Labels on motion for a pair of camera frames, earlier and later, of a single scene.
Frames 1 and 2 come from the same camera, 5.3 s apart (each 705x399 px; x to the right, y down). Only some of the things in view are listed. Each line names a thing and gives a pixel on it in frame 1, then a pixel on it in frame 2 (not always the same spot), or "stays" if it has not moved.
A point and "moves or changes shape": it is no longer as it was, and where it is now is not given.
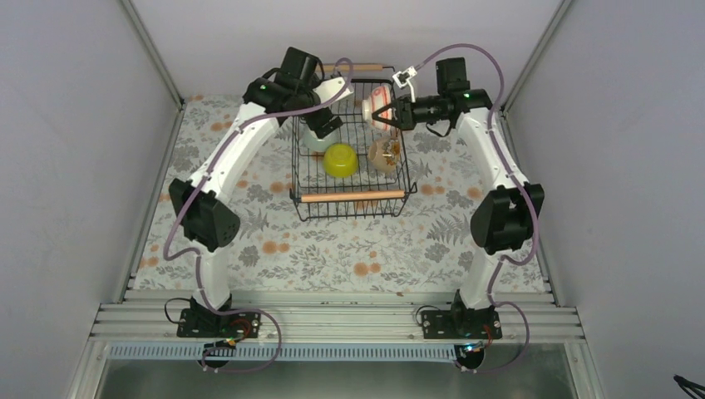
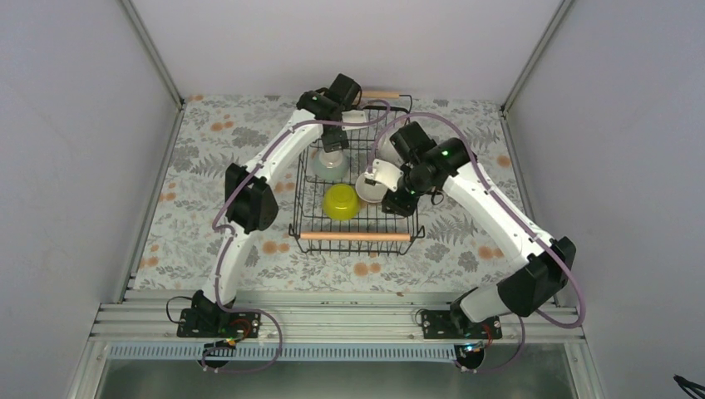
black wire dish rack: x=360 y=169 moves or changes shape
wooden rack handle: x=352 y=196 to x=356 y=236
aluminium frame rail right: x=575 y=350 stays
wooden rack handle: x=352 y=67 to x=378 y=95
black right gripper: x=406 y=119 to x=404 y=208
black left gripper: x=315 y=124 to x=334 y=142
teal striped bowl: x=316 y=144 moves or changes shape
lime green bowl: x=340 y=160 to x=341 y=202
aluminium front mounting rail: x=334 y=317 stays
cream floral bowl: x=383 y=155 moves or changes shape
